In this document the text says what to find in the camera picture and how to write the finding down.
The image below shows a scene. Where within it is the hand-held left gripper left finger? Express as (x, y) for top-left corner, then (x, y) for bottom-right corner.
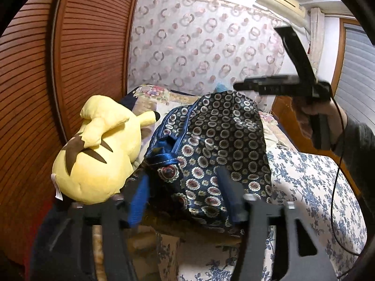
(48, 174), (151, 281)

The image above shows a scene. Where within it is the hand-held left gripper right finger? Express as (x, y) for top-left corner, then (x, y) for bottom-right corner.
(215, 167), (337, 281)

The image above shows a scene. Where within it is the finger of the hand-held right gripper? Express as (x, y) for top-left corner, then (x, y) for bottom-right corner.
(233, 75), (290, 96)

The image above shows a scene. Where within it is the dark blue patterned quilt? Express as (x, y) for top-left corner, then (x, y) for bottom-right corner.
(139, 91), (271, 236)

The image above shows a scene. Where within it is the person's right forearm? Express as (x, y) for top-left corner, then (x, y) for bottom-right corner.
(334, 114), (375, 208)

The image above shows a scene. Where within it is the person's right hand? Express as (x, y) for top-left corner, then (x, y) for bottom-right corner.
(294, 94), (348, 139)

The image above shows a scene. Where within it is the gold brocade quilt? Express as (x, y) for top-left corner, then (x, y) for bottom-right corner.
(92, 208), (241, 249)

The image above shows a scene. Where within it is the tied side curtain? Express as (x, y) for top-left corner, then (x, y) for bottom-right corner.
(306, 7), (323, 68)

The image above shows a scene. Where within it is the wooden side cabinet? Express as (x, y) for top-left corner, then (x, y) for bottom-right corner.
(272, 95), (364, 194)

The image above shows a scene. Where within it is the yellow plush toy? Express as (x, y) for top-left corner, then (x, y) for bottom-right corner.
(52, 94), (161, 204)

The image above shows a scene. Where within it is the blue floral bed sheet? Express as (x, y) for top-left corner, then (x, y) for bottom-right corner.
(158, 145), (368, 281)

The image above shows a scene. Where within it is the circle-patterned sheer curtain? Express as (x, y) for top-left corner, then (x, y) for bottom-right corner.
(127, 0), (286, 96)

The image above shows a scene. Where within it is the wooden slatted wardrobe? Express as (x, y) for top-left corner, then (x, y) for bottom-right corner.
(0, 0), (144, 270)

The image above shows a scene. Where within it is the wall air conditioner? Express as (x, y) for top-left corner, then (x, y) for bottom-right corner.
(253, 0), (311, 30)

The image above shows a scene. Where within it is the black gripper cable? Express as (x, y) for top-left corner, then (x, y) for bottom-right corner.
(330, 94), (361, 256)

